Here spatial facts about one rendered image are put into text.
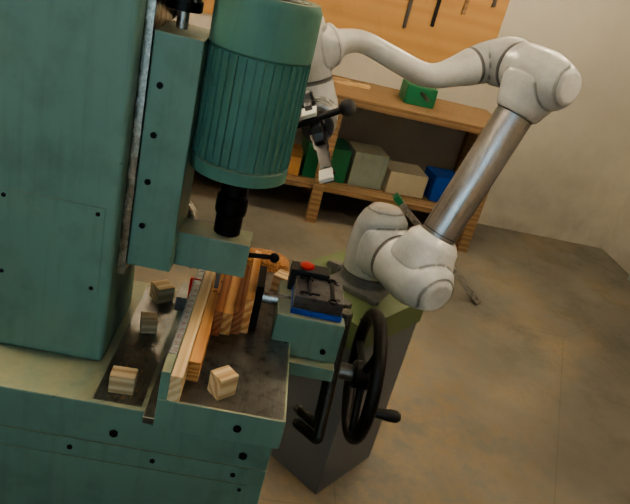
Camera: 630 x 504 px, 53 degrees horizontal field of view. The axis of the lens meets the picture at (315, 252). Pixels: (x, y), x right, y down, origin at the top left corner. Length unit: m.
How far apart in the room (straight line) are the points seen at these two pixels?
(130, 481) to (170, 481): 0.07
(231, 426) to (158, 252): 0.34
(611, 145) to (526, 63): 3.54
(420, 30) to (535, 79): 2.89
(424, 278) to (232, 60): 0.87
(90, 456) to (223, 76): 0.72
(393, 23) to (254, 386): 3.63
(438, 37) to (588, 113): 1.26
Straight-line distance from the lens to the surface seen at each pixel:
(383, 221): 1.85
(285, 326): 1.24
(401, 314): 1.96
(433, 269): 1.71
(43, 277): 1.23
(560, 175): 5.16
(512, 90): 1.73
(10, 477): 1.38
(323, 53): 1.55
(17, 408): 1.27
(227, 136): 1.08
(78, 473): 1.33
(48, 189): 1.16
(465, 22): 4.62
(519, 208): 5.14
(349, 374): 1.37
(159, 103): 1.10
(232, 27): 1.05
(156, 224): 1.17
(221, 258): 1.22
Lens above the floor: 1.59
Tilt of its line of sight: 25 degrees down
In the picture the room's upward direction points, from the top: 15 degrees clockwise
